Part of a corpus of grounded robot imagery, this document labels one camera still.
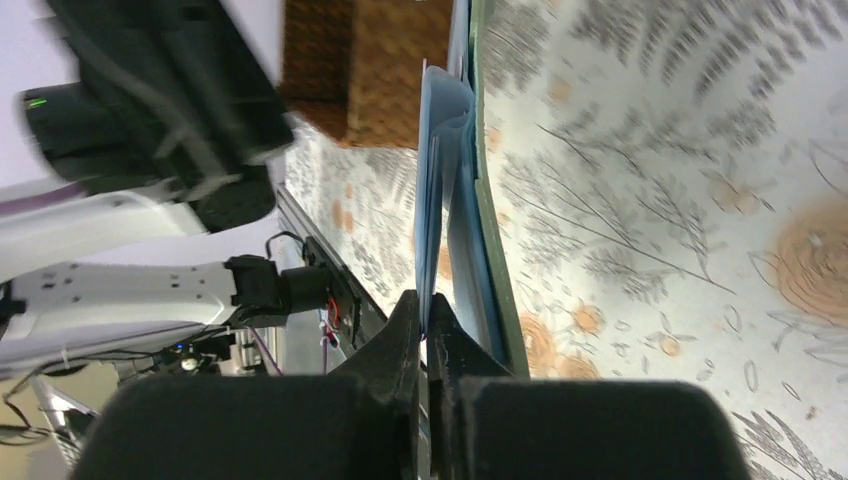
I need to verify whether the green card holder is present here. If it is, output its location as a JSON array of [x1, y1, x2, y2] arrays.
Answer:
[[414, 1, 529, 377]]

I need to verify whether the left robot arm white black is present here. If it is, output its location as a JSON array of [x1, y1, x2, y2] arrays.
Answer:
[[1, 1, 332, 378]]

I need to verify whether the woven brown basket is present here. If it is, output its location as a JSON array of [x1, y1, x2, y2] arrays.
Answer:
[[277, 0, 453, 148]]

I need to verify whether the floral table mat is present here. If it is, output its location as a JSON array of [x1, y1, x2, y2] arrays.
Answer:
[[284, 0, 848, 480]]

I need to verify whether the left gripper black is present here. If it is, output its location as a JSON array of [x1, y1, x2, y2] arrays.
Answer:
[[22, 1, 294, 233]]

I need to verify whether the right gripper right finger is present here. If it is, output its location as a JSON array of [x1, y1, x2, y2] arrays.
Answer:
[[427, 295, 748, 479]]

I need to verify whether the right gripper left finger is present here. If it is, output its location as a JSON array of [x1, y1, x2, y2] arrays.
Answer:
[[72, 290, 420, 480]]

